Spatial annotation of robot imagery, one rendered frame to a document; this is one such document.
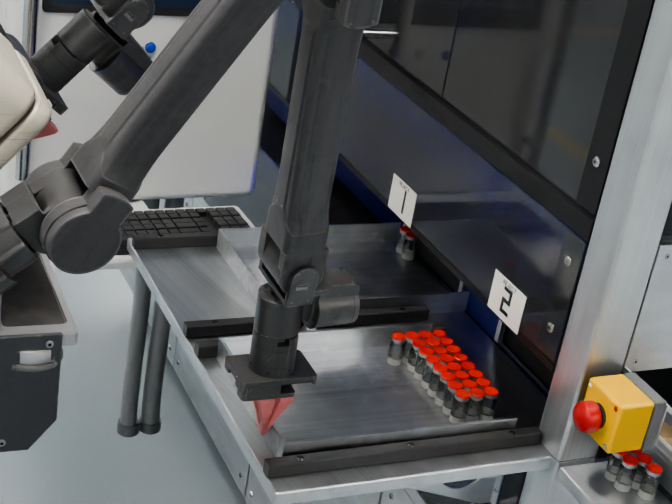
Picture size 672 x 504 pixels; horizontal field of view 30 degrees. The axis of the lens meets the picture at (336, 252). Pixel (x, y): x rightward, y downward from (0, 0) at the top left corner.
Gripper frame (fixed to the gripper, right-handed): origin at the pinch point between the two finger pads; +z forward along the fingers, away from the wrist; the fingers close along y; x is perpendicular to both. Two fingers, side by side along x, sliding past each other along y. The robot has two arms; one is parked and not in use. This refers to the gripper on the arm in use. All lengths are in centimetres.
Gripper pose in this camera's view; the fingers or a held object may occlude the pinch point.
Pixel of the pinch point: (262, 426)
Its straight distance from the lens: 161.9
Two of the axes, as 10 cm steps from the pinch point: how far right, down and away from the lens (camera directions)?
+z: -1.4, 8.9, 4.4
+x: -3.9, -4.6, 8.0
